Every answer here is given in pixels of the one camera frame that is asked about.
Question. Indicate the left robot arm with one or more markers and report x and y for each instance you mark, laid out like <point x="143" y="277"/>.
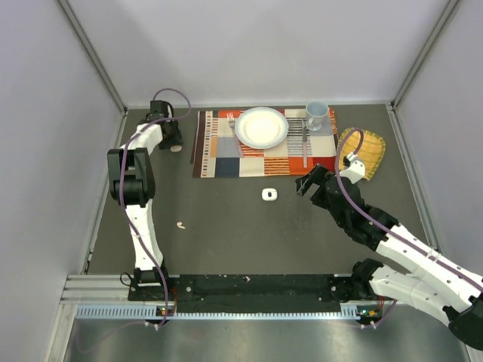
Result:
<point x="132" y="185"/>

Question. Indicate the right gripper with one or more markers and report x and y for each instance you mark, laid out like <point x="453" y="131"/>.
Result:
<point x="318" y="175"/>

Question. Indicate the white plate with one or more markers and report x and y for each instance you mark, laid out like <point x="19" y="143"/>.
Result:
<point x="261" y="127"/>

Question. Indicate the silver fork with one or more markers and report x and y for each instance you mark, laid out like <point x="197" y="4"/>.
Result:
<point x="231" y="121"/>

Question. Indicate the yellow woven cloth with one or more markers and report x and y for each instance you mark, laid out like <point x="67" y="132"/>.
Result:
<point x="371" y="152"/>

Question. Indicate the white earbud charging case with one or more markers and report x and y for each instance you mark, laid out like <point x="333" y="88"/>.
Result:
<point x="269" y="194"/>

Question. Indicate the pink handled knife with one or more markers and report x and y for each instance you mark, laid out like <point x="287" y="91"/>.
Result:
<point x="304" y="144"/>

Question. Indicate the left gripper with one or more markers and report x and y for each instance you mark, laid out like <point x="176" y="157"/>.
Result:
<point x="176" y="138"/>

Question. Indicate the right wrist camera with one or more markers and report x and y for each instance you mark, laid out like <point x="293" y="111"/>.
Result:
<point x="353" y="168"/>

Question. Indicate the patchwork placemat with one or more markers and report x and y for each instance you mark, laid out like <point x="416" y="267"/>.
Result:
<point x="215" y="153"/>

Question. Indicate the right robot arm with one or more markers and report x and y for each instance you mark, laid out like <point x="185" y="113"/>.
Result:
<point x="433" y="284"/>

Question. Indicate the aluminium frame rail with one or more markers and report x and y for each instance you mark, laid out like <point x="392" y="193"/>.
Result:
<point x="107" y="289"/>

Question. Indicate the grey cable duct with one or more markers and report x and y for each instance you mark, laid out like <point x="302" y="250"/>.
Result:
<point x="344" y="312"/>

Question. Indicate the light blue cup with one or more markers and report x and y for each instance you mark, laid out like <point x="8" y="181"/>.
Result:
<point x="317" y="114"/>

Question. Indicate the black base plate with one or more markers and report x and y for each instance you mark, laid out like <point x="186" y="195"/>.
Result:
<point x="259" y="293"/>

